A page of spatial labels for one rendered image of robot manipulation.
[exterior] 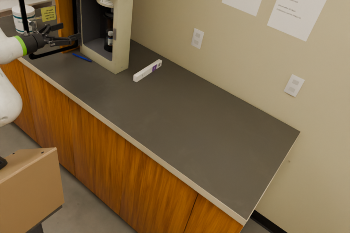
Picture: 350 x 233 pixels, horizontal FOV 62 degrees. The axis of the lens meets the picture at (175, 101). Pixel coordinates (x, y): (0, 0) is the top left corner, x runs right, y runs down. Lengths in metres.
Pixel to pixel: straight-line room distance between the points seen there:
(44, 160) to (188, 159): 0.65
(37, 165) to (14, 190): 0.09
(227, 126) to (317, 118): 0.49
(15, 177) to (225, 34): 1.28
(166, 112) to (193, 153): 0.30
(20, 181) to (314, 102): 1.38
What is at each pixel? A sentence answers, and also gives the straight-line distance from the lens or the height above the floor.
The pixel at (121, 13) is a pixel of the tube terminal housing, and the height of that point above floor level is 1.32.
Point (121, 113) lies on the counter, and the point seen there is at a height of 0.94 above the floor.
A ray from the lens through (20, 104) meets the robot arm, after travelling 1.00.
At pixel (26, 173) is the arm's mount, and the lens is 0.96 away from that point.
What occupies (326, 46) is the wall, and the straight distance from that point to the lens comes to 1.57.
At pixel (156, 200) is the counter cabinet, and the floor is 0.57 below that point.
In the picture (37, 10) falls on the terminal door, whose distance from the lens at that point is 1.73.
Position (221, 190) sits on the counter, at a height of 0.94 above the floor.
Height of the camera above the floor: 1.96
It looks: 39 degrees down
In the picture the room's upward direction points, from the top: 12 degrees clockwise
